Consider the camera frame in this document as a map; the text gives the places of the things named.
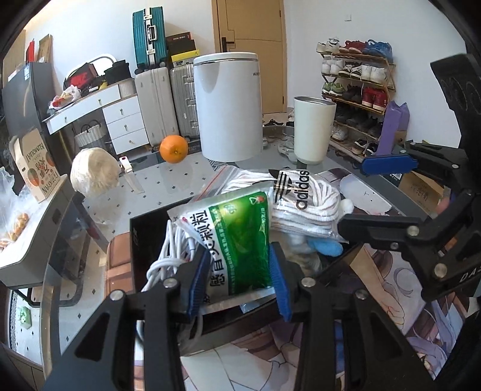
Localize teal suitcase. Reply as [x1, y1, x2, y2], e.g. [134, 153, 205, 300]
[132, 7, 168, 74]

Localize grey white side table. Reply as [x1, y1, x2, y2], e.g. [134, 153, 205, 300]
[1, 174, 109, 307]

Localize white charging cable bundle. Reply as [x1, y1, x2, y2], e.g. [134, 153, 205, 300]
[135, 219, 204, 346]

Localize white desk with drawers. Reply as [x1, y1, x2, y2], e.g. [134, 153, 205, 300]
[44, 78, 150, 155]

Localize anime print desk mat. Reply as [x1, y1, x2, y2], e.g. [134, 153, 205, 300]
[104, 168, 470, 391]

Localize large white cylindrical appliance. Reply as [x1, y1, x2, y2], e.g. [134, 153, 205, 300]
[193, 52, 263, 163]

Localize shoe rack with shoes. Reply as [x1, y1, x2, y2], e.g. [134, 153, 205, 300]
[316, 38, 396, 162]

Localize white handled knife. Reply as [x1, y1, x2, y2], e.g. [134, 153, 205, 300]
[119, 156, 144, 194]

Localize fruit carton box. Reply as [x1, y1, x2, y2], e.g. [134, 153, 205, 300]
[9, 129, 60, 203]

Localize green medicine granule packet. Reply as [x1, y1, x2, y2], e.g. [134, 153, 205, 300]
[168, 185, 271, 304]

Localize cream tumbler cup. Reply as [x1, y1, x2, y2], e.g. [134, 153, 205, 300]
[294, 96, 337, 165]

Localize silver suitcase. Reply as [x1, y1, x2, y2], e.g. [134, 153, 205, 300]
[170, 63, 200, 139]

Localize dark grey refrigerator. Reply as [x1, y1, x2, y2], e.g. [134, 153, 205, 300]
[2, 62, 55, 152]

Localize white suitcase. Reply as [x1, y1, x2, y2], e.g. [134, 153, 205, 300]
[134, 67, 179, 146]

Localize wrapped white cabbage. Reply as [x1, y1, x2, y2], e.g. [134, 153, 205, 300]
[69, 147, 120, 198]

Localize black yellow boxes stack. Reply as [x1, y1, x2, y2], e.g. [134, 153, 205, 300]
[166, 32, 200, 68]

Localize bagged white adidas socks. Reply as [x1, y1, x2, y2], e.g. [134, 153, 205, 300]
[197, 165, 354, 243]

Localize purple yoga mat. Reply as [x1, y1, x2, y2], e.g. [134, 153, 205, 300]
[375, 101, 410, 155]

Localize white blue plush toy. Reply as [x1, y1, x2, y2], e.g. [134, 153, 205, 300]
[272, 191, 354, 264]

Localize wooden door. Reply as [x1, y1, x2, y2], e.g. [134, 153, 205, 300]
[211, 0, 287, 114]

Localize woven laundry basket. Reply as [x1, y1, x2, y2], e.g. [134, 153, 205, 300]
[74, 124, 104, 149]

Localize black storage box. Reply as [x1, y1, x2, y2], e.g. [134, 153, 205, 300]
[129, 195, 351, 357]

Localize orange fruit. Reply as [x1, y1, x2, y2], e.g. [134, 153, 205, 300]
[159, 134, 188, 164]

